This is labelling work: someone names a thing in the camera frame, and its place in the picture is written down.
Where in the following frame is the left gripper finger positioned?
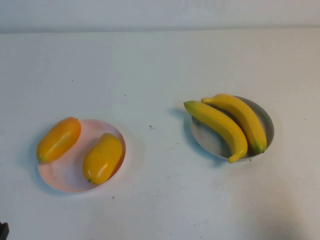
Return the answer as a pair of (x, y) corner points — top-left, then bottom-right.
(0, 221), (10, 240)

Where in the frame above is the orange tinted plastic mango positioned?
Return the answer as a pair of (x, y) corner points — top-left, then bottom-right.
(36, 116), (82, 164)

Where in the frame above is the yellow plastic mango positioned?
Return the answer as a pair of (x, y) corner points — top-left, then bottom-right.
(82, 132), (124, 186)

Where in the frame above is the yellow plastic banana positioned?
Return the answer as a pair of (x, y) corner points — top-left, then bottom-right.
(201, 93), (268, 154)
(183, 100), (249, 164)

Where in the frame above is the pink round plate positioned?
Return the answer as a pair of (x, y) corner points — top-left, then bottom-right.
(37, 119), (127, 194)

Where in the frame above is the grey round plate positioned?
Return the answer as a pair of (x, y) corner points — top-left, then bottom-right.
(190, 96), (275, 161)

